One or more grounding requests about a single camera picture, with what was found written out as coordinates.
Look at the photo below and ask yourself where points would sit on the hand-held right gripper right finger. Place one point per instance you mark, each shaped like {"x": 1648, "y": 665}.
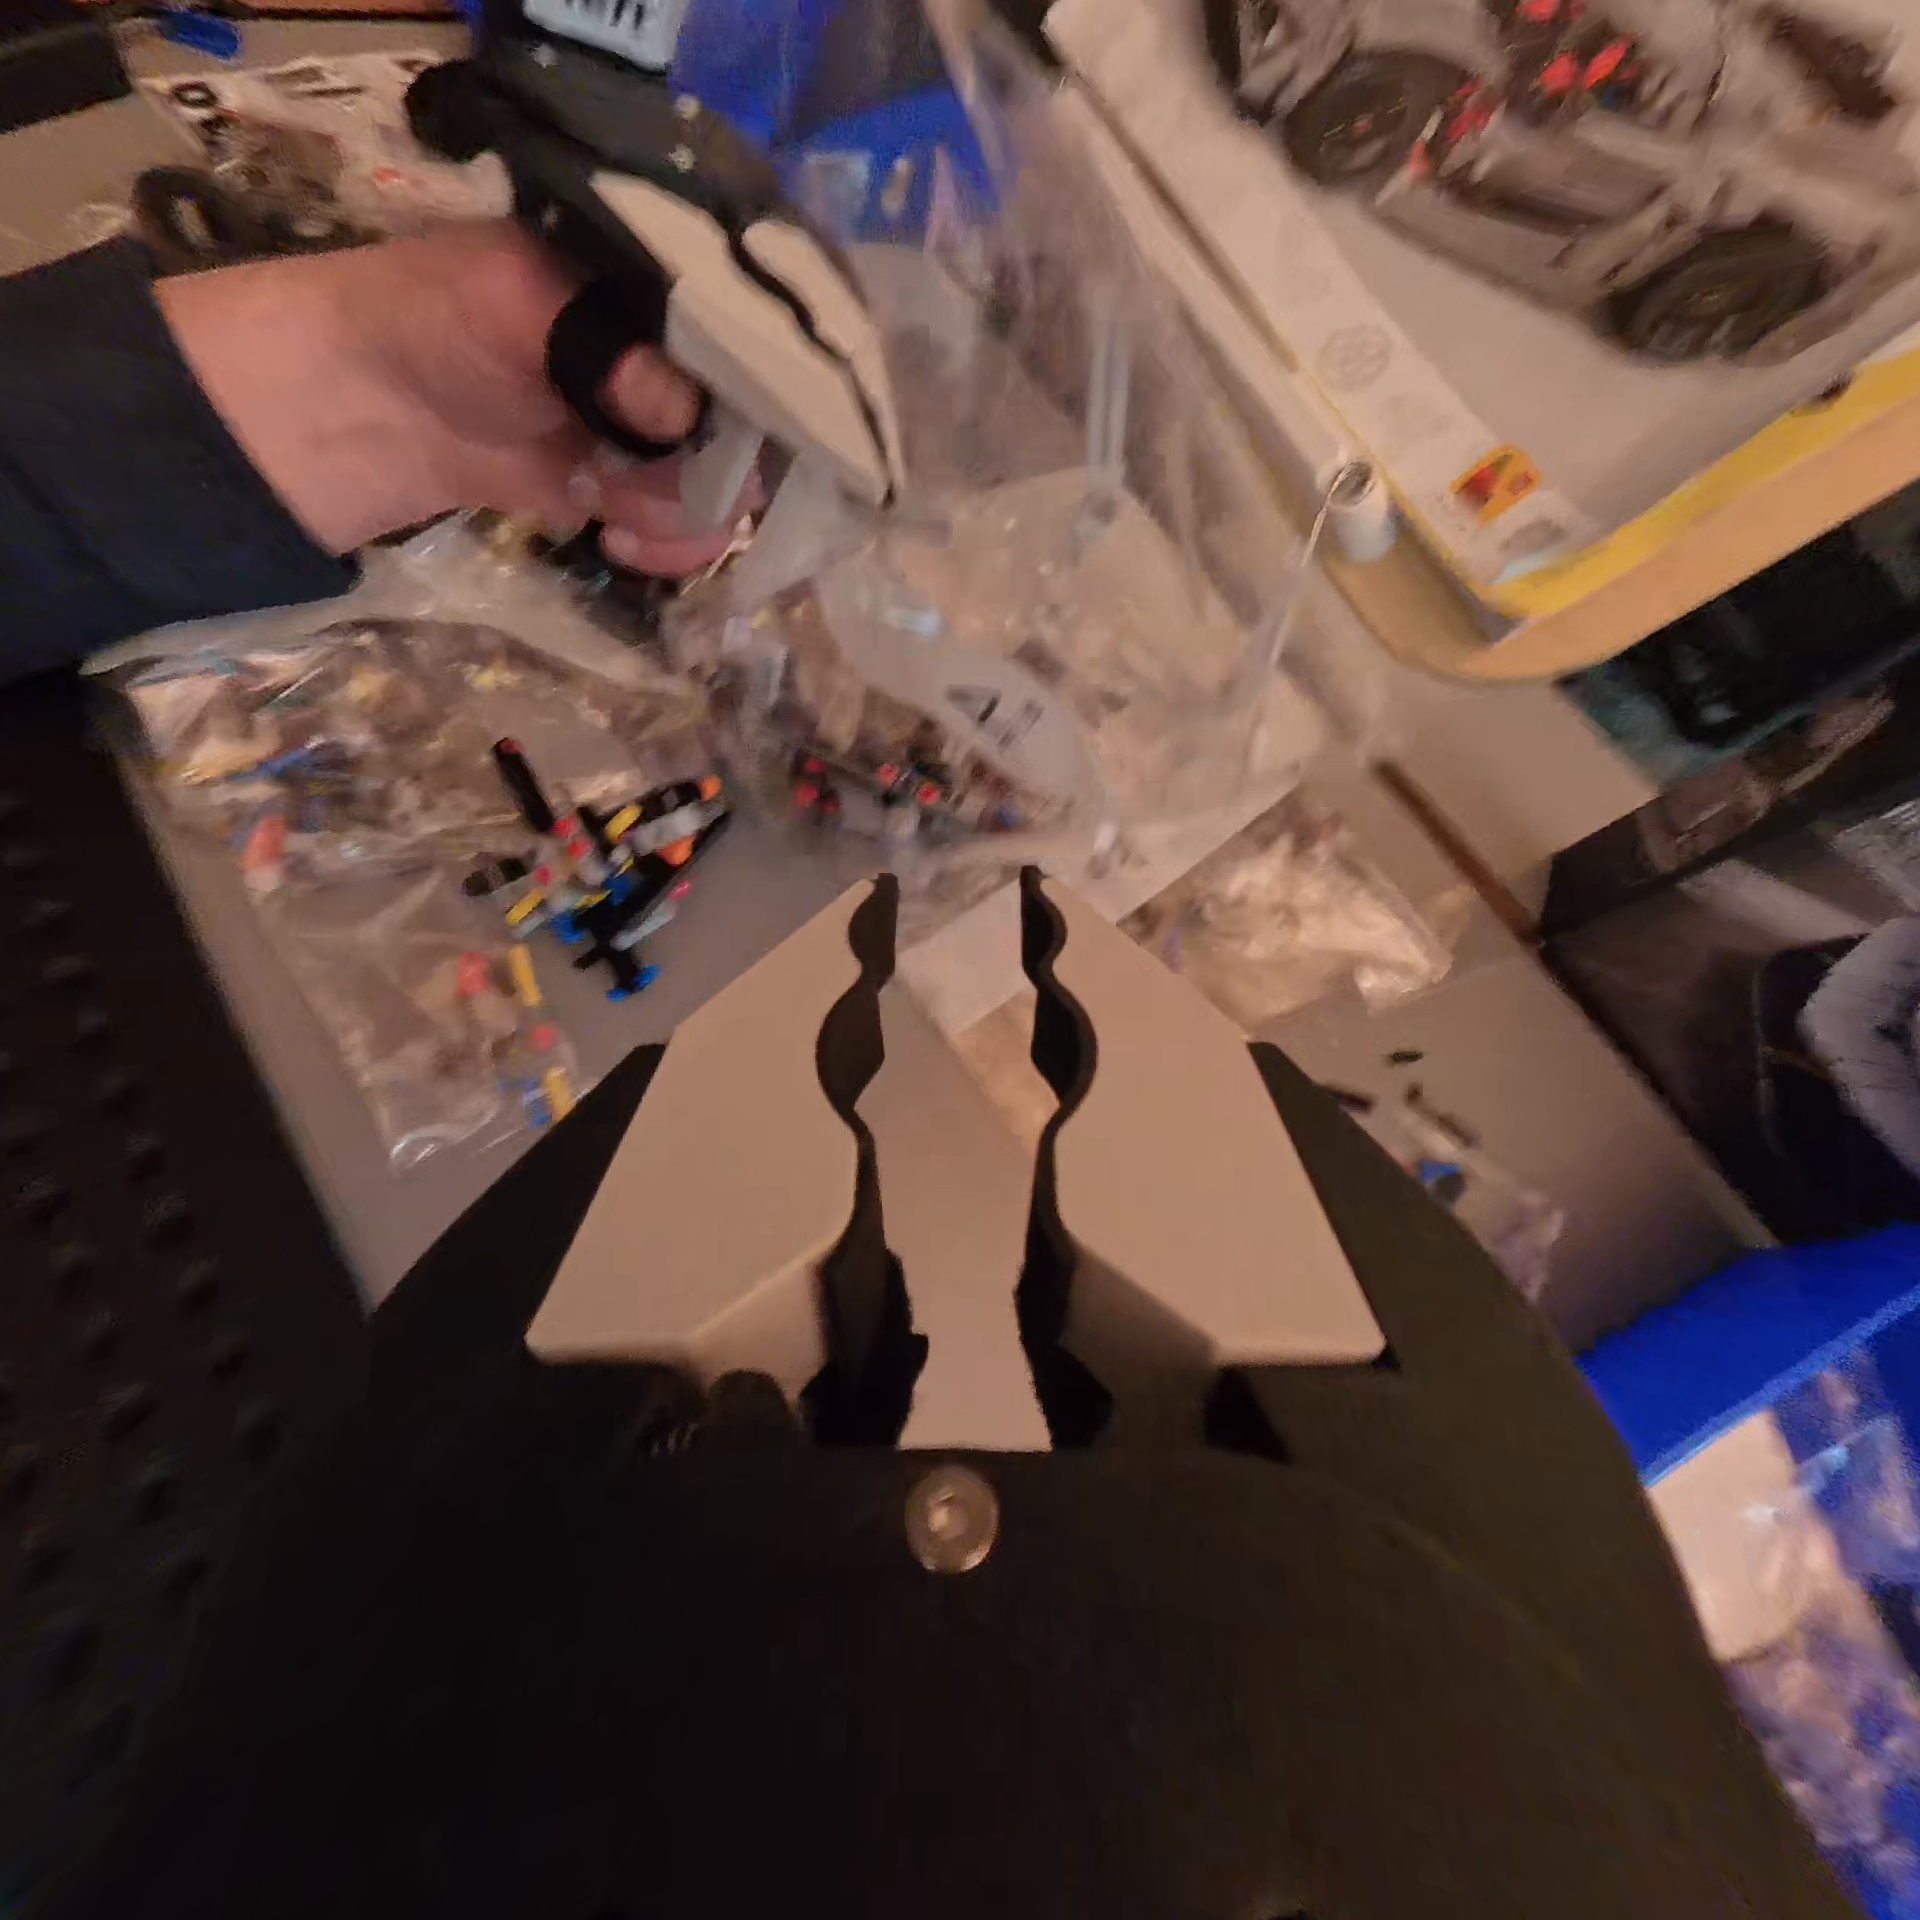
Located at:
{"x": 1200, "y": 1201}

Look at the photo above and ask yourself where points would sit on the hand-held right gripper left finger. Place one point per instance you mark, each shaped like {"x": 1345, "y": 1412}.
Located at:
{"x": 704, "y": 1201}

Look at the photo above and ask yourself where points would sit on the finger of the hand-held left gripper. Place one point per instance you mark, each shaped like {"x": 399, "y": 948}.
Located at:
{"x": 721, "y": 339}
{"x": 826, "y": 293}

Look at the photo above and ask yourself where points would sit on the clear plastic bag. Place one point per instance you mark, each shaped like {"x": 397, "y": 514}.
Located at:
{"x": 1050, "y": 452}

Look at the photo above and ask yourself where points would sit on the small bag of lego parts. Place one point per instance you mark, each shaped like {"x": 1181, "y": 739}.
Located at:
{"x": 434, "y": 1051}

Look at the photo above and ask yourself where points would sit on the partly built black lego assembly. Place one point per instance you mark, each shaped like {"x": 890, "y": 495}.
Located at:
{"x": 600, "y": 885}

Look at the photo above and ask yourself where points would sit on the lego instruction booklet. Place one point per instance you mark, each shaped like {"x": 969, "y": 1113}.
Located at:
{"x": 1499, "y": 226}

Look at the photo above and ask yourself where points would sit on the person's left hand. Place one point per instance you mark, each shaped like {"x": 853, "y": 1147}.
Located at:
{"x": 389, "y": 405}

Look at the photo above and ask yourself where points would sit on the small bag of blue parts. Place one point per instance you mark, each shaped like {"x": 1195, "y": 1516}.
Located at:
{"x": 1477, "y": 1186}

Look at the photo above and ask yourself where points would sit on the clear bag of dark parts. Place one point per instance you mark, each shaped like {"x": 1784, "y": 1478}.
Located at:
{"x": 301, "y": 150}

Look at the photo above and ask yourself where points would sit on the clear bag of mixed parts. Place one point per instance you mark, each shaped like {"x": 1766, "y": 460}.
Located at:
{"x": 376, "y": 721}

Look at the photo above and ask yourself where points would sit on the blue plastic bin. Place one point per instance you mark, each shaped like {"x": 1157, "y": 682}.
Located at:
{"x": 1723, "y": 1349}

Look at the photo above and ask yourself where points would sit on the black perforated board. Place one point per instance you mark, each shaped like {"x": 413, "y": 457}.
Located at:
{"x": 120, "y": 1126}

